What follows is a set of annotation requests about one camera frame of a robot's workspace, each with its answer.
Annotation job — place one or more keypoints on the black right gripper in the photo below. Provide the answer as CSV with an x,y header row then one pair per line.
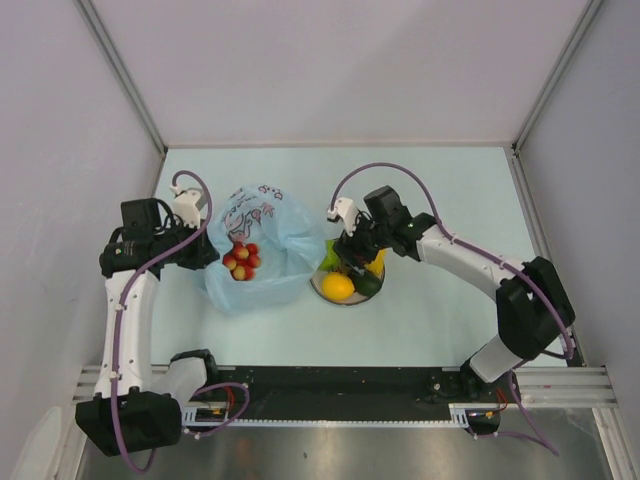
x,y
346,246

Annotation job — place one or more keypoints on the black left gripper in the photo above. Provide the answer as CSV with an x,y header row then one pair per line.
x,y
204,253

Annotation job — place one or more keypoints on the yellow fake fruit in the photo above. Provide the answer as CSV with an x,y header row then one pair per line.
x,y
377,266

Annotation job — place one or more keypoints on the red fake cherry bunch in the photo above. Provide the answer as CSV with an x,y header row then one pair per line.
x,y
242,261

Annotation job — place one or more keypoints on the green fake avocado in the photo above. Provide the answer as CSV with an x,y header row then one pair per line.
x,y
367,284

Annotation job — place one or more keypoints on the green fake apple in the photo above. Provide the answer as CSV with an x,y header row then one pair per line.
x,y
331,261

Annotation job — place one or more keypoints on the yellow fake lemon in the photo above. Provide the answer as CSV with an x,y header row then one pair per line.
x,y
337,287

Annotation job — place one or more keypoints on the round printed white plate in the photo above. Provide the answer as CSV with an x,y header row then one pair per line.
x,y
356,298

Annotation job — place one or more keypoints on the light blue printed plastic bag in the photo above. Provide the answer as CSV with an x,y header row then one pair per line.
x,y
291,246

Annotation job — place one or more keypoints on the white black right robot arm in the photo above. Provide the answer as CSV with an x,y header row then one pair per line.
x,y
532,306

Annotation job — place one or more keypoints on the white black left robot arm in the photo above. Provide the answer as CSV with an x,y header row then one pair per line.
x,y
129,410

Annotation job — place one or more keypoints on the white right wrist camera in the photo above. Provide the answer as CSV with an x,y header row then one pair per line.
x,y
344,211

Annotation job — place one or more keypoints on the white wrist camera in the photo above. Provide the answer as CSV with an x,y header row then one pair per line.
x,y
344,211
188,204

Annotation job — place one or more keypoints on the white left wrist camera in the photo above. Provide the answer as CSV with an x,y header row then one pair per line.
x,y
188,204

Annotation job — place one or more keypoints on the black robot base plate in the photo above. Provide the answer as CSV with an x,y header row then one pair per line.
x,y
315,395

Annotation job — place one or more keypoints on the white slotted cable duct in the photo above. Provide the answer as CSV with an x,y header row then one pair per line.
x,y
460,414

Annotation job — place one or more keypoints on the aluminium frame rail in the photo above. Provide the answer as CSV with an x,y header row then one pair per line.
x,y
565,388

